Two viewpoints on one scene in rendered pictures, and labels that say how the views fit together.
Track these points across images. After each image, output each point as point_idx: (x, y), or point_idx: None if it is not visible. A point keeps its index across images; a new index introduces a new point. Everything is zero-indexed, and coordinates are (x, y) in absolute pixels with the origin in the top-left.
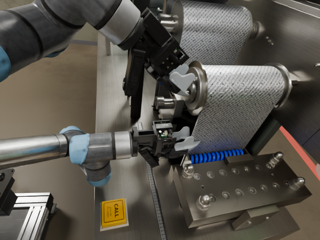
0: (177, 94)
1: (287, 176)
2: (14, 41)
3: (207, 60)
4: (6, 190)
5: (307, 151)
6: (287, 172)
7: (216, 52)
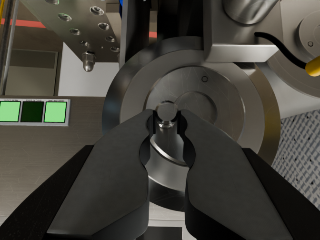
0: (96, 141)
1: (101, 56)
2: None
3: (300, 132)
4: None
5: (105, 96)
6: (107, 58)
7: (290, 153)
